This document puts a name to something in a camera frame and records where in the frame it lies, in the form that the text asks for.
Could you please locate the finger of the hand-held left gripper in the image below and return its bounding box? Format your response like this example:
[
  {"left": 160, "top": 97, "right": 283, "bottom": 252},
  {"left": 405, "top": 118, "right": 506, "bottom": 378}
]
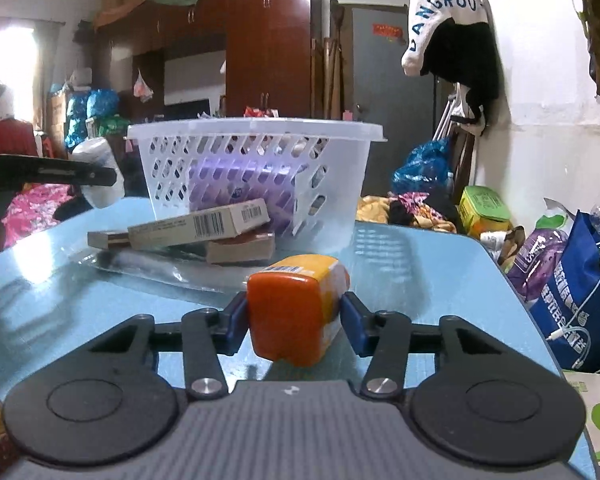
[{"left": 0, "top": 154, "right": 118, "bottom": 192}]

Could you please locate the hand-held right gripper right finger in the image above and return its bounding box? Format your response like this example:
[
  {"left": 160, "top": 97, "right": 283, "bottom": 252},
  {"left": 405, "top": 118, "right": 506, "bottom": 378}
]
[{"left": 340, "top": 292, "right": 511, "bottom": 397}]

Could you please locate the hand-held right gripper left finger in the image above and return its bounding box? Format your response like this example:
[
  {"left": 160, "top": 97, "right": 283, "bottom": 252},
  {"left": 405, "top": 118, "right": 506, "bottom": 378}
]
[{"left": 87, "top": 292, "right": 250, "bottom": 402}]

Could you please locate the white paper roll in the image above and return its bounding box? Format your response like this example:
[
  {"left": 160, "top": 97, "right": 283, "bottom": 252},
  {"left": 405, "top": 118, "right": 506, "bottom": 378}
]
[{"left": 71, "top": 137, "right": 127, "bottom": 209}]

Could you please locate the orange yellow packet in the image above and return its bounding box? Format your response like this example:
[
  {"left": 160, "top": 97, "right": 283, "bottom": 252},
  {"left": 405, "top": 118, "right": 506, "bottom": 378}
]
[{"left": 246, "top": 255, "right": 351, "bottom": 366}]

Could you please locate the white plastic basket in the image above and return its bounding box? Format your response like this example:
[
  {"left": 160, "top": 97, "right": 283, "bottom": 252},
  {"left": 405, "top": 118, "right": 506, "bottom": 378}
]
[{"left": 126, "top": 117, "right": 385, "bottom": 257}]

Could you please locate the pink floral blanket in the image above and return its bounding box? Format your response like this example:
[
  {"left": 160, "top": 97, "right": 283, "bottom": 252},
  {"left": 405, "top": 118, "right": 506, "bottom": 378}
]
[{"left": 2, "top": 182, "right": 77, "bottom": 252}]

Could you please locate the blue sack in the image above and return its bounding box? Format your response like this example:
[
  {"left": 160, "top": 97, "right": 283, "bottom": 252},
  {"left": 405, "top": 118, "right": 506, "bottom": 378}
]
[{"left": 64, "top": 88, "right": 120, "bottom": 152}]

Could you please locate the brown cardboard box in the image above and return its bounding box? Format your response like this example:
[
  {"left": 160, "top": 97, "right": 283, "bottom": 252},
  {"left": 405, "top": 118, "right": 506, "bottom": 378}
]
[{"left": 205, "top": 232, "right": 276, "bottom": 266}]

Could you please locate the clear plastic bag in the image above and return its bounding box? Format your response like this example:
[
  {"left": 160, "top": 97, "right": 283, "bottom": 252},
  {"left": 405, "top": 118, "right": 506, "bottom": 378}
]
[{"left": 69, "top": 244, "right": 262, "bottom": 297}]

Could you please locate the small brown box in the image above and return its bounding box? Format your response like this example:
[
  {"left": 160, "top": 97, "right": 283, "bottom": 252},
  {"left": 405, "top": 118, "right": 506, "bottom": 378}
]
[{"left": 87, "top": 230, "right": 131, "bottom": 250}]

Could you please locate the barcode cardboard box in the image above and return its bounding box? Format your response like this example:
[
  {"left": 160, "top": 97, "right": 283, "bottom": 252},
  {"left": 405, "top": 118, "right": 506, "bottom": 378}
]
[{"left": 127, "top": 198, "right": 271, "bottom": 251}]

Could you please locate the pink hanging plastic bag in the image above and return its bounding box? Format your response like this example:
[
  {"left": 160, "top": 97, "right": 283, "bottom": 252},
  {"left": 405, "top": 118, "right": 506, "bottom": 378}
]
[{"left": 132, "top": 69, "right": 155, "bottom": 104}]

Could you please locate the colourful crumpled cloth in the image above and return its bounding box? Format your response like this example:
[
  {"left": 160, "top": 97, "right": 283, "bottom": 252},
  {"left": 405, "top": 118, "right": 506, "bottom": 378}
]
[{"left": 355, "top": 192, "right": 458, "bottom": 234}]

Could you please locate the blue plastic bag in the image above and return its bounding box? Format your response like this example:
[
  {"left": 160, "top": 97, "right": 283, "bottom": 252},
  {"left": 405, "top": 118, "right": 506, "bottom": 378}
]
[{"left": 392, "top": 139, "right": 454, "bottom": 197}]

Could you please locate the green lidded box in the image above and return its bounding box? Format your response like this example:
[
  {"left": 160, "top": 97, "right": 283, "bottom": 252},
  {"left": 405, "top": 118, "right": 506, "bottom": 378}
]
[{"left": 458, "top": 185, "right": 512, "bottom": 239}]

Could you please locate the purple plastic packet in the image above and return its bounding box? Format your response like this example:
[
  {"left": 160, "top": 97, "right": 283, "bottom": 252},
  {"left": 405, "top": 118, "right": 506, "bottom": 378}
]
[{"left": 506, "top": 226, "right": 570, "bottom": 304}]

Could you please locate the blue tote bag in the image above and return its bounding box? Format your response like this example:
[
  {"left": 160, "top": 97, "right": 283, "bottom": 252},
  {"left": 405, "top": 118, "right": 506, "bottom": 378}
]
[{"left": 529, "top": 209, "right": 600, "bottom": 374}]

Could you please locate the brown wooden wardrobe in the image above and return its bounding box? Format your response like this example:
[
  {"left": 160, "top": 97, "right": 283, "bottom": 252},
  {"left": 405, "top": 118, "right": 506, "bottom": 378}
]
[{"left": 94, "top": 0, "right": 324, "bottom": 122}]

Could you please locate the grey door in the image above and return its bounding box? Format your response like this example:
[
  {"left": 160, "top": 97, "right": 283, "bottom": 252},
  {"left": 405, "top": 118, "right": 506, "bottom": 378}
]
[{"left": 337, "top": 4, "right": 439, "bottom": 197}]

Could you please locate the black garment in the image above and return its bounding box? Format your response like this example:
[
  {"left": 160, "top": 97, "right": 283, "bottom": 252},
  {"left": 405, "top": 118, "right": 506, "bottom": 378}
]
[{"left": 424, "top": 19, "right": 502, "bottom": 137}]

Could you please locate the white lettered garment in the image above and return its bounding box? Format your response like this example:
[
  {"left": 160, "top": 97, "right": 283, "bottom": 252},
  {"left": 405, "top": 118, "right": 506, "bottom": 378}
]
[{"left": 401, "top": 0, "right": 492, "bottom": 77}]

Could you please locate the white cable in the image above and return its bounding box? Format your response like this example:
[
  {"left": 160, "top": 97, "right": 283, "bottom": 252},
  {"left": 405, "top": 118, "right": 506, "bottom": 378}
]
[{"left": 554, "top": 255, "right": 600, "bottom": 372}]

